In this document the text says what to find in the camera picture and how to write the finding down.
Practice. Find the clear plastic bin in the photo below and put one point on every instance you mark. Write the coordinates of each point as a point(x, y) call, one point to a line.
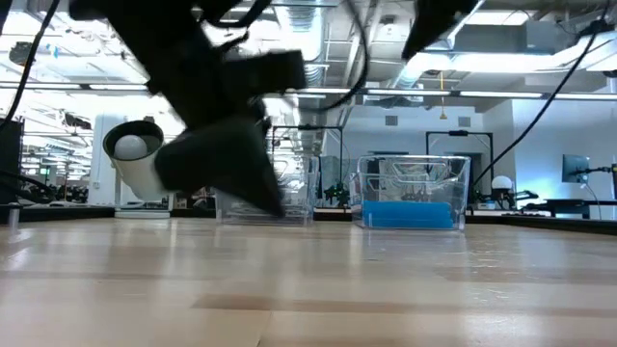
point(303, 183)
point(414, 178)

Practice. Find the black desk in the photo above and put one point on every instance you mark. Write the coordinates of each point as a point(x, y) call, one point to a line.
point(569, 207)

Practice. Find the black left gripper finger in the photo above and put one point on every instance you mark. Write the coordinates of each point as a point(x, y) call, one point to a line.
point(258, 188)

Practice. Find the black aluminium table frame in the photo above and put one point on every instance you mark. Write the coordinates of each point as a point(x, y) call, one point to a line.
point(48, 214)

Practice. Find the black ceiling dome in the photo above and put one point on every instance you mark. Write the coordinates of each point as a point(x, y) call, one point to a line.
point(21, 53)

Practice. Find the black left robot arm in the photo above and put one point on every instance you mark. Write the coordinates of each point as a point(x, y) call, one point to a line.
point(169, 58)

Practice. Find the dark cabinet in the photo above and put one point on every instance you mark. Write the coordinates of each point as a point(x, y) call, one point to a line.
point(10, 159)

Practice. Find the yellow hanging tag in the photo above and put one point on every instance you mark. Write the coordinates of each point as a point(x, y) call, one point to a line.
point(442, 115)

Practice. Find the round ribbed air duct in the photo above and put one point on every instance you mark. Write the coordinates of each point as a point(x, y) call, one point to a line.
point(303, 29)

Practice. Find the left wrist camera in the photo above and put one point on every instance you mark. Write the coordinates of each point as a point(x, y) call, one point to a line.
point(270, 72)

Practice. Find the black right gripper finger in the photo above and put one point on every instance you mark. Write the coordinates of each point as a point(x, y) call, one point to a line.
point(438, 19)

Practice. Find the computer monitor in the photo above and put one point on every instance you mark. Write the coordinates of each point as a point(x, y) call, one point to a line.
point(576, 168)

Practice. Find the small black robot arm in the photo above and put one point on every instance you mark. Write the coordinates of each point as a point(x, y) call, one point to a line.
point(337, 195)

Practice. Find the grey rectangular air duct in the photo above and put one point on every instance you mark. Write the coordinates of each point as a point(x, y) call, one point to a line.
point(506, 38)

